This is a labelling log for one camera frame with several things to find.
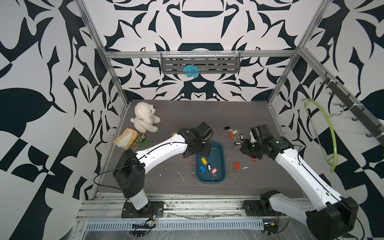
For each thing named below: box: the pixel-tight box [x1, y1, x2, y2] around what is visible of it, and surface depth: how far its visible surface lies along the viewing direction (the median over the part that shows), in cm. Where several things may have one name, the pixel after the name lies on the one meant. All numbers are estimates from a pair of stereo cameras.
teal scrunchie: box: [182, 64, 200, 78], surface depth 93 cm
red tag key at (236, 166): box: [232, 161, 241, 172], surface depth 91 cm
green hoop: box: [301, 98, 338, 173], surface depth 74 cm
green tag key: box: [133, 133, 152, 149], surface depth 99 cm
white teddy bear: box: [129, 101, 161, 134], surface depth 94 cm
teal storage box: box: [196, 141, 226, 184], surface depth 89 cm
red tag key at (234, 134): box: [228, 129, 240, 140], surface depth 104 cm
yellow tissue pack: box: [113, 128, 139, 151], surface depth 98 cm
